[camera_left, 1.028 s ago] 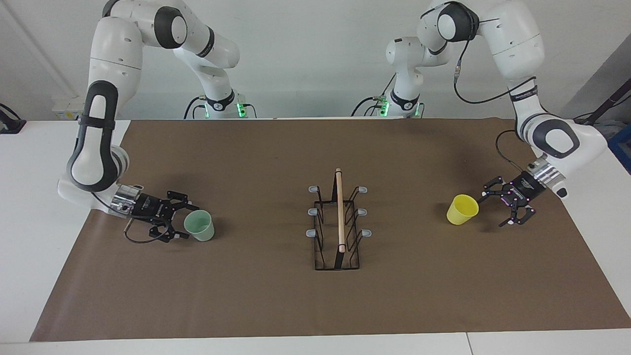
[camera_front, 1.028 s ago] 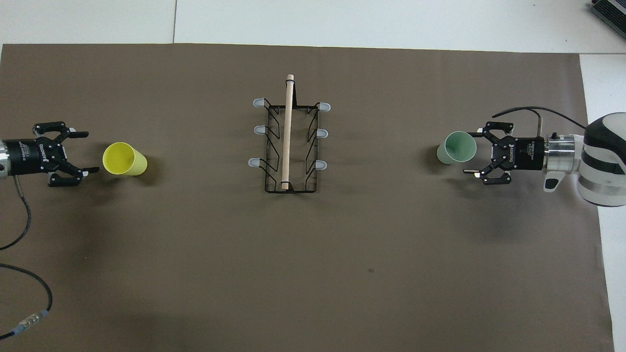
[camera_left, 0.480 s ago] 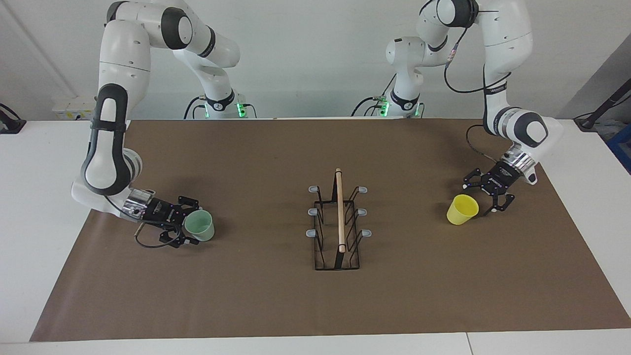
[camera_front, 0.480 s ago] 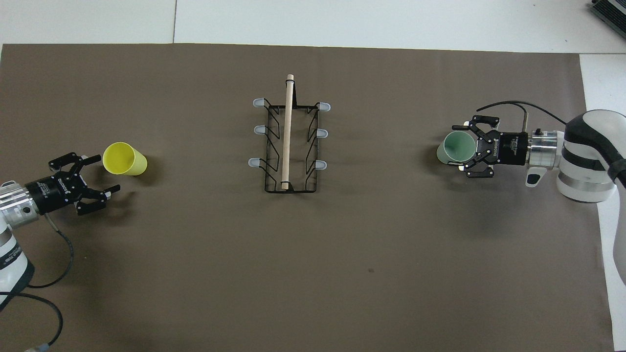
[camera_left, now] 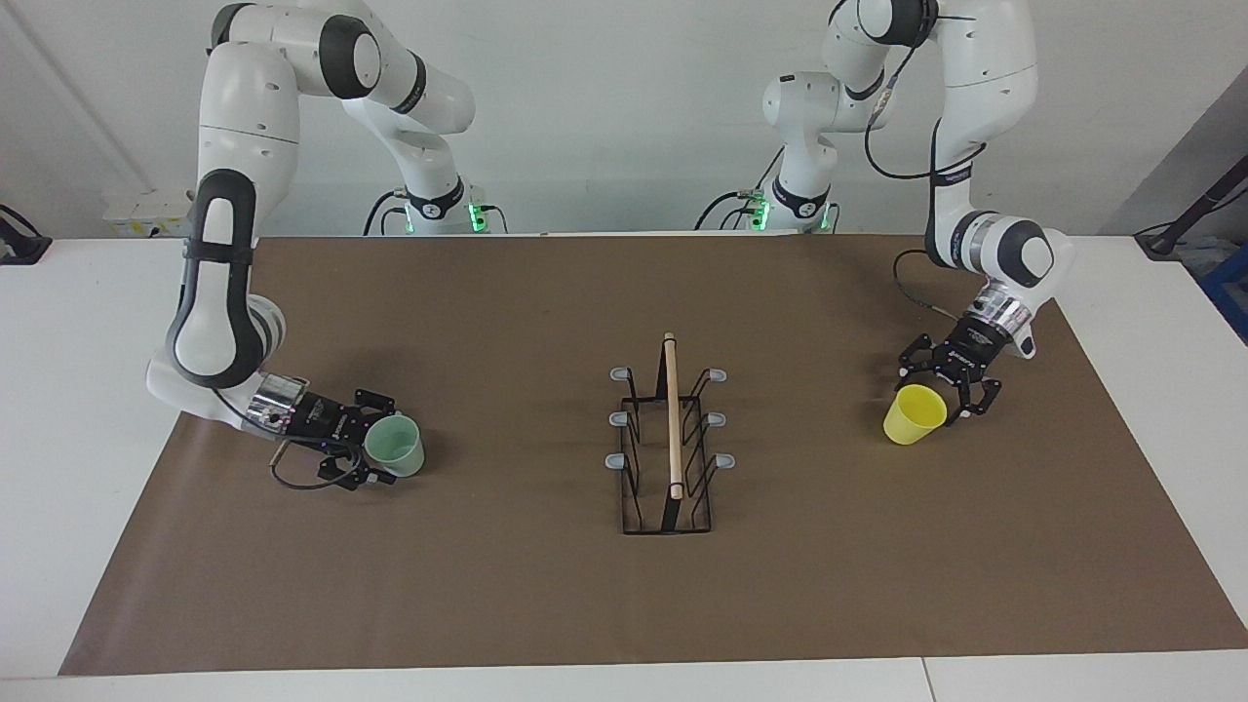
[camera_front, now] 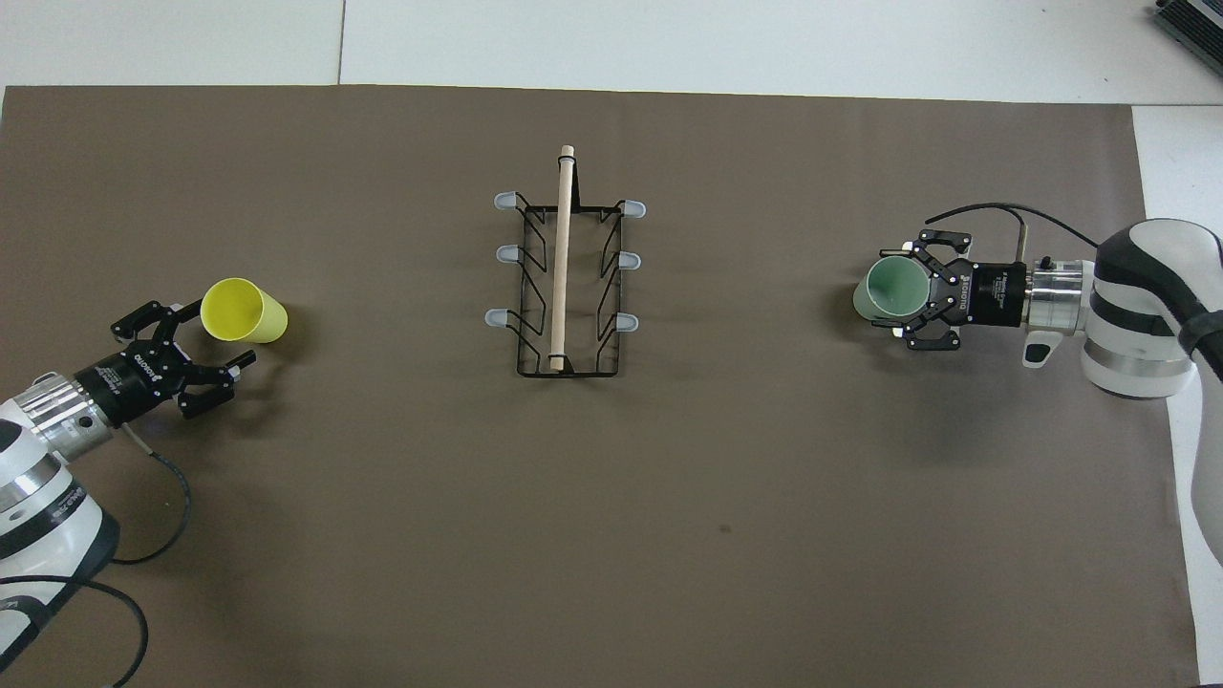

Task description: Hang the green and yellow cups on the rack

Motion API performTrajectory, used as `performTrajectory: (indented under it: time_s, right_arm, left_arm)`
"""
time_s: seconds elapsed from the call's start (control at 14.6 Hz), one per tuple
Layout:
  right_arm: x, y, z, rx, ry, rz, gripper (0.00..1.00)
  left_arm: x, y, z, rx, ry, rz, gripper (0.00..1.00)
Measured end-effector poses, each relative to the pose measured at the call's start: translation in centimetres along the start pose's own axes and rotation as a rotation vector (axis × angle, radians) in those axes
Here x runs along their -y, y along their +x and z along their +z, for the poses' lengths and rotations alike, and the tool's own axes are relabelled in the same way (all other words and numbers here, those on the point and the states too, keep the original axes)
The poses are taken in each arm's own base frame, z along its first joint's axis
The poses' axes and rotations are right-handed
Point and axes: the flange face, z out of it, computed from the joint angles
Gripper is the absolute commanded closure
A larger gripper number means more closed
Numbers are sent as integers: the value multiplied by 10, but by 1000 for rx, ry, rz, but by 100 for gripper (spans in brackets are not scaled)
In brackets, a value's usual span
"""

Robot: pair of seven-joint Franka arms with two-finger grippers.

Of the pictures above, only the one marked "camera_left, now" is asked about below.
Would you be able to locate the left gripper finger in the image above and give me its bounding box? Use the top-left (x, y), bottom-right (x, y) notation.
top-left (898, 333), bottom-right (947, 384)
top-left (949, 373), bottom-right (1003, 422)

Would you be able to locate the pale green plastic cup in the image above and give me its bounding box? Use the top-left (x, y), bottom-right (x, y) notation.
top-left (364, 414), bottom-right (426, 479)

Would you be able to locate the yellow plastic cup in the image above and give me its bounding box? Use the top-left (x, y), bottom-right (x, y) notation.
top-left (883, 384), bottom-right (949, 447)

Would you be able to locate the brown table mat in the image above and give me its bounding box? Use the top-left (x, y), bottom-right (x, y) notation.
top-left (58, 232), bottom-right (1248, 677)

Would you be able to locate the black stand with pole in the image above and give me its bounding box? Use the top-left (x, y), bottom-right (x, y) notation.
top-left (1136, 156), bottom-right (1248, 259)

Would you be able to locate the blue crate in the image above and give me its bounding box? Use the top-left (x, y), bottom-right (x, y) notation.
top-left (1197, 244), bottom-right (1248, 344)

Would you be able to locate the white power strip box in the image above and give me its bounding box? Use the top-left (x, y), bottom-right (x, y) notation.
top-left (102, 190), bottom-right (196, 238)

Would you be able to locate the black table clamp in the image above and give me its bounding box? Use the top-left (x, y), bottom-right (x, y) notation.
top-left (0, 205), bottom-right (52, 266)

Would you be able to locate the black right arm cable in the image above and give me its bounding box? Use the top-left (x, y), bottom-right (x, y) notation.
top-left (269, 439), bottom-right (344, 491)

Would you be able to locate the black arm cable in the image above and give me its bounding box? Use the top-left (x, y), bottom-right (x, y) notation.
top-left (269, 439), bottom-right (344, 491)
top-left (864, 10), bottom-right (988, 318)

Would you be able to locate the black right base cable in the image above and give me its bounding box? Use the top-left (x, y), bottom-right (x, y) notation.
top-left (363, 188), bottom-right (410, 237)

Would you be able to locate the black base cable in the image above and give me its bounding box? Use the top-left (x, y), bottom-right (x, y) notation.
top-left (694, 146), bottom-right (786, 232)
top-left (363, 188), bottom-right (410, 237)

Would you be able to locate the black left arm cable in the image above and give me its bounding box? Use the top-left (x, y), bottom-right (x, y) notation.
top-left (864, 10), bottom-right (988, 318)

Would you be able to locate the black wire cup rack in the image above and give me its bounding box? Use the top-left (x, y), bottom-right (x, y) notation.
top-left (605, 331), bottom-right (737, 535)

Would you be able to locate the black left base cable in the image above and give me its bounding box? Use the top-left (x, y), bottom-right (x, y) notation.
top-left (694, 146), bottom-right (786, 232)

